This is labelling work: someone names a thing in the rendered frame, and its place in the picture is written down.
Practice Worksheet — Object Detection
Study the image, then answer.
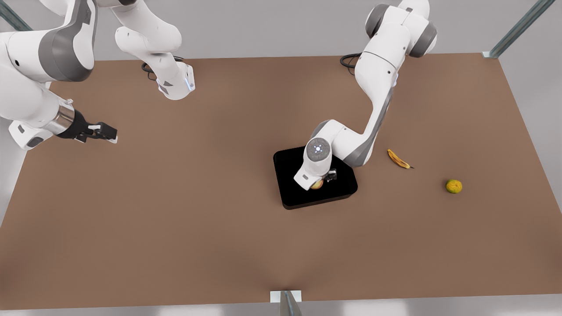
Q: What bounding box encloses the black square tray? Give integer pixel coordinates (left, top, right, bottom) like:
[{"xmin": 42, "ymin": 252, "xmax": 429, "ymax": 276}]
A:
[{"xmin": 273, "ymin": 146, "xmax": 358, "ymax": 210}]

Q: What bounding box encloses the yellow banana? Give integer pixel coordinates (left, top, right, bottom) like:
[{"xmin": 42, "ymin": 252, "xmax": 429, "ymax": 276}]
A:
[{"xmin": 387, "ymin": 149, "xmax": 415, "ymax": 170}]

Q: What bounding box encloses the black cable loop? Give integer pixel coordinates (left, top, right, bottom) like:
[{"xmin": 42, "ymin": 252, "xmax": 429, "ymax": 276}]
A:
[
  {"xmin": 340, "ymin": 53, "xmax": 363, "ymax": 75},
  {"xmin": 141, "ymin": 56, "xmax": 185, "ymax": 82}
]

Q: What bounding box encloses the silver frame post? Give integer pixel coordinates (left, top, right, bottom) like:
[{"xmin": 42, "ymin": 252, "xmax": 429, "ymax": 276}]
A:
[
  {"xmin": 0, "ymin": 4, "xmax": 34, "ymax": 32},
  {"xmin": 269, "ymin": 290, "xmax": 303, "ymax": 316},
  {"xmin": 482, "ymin": 0, "xmax": 556, "ymax": 59}
]

